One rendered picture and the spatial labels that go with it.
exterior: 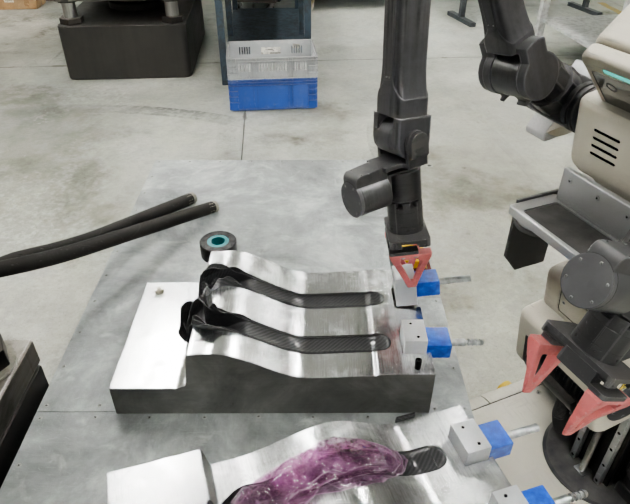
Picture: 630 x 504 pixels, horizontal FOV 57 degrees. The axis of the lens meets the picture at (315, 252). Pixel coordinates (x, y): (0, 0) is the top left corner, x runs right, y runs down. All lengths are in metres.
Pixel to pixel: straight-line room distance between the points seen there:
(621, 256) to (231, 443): 0.61
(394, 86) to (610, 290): 0.42
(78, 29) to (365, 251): 3.85
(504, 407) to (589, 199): 0.83
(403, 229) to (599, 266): 0.39
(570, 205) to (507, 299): 1.48
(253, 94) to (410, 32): 3.26
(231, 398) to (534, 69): 0.69
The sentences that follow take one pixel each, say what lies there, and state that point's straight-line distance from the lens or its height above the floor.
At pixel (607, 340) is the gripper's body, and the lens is 0.71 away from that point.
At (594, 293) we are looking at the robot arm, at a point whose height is 1.19.
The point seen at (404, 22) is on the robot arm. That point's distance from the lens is 0.85.
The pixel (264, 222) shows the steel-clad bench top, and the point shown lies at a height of 0.80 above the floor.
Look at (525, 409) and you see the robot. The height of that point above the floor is 0.28.
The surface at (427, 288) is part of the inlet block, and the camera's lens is 1.01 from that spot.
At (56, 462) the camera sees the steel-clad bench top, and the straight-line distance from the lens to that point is 0.99.
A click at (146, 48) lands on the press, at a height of 0.23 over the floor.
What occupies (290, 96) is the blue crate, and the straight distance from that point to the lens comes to 4.09.
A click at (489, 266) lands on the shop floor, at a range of 2.68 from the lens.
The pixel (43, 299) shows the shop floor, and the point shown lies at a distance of 2.64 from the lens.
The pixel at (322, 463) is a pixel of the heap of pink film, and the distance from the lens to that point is 0.77.
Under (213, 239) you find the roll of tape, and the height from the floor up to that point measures 0.83.
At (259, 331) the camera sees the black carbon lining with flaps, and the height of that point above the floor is 0.91.
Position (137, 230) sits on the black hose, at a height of 0.88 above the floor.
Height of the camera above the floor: 1.56
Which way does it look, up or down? 36 degrees down
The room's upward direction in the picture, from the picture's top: straight up
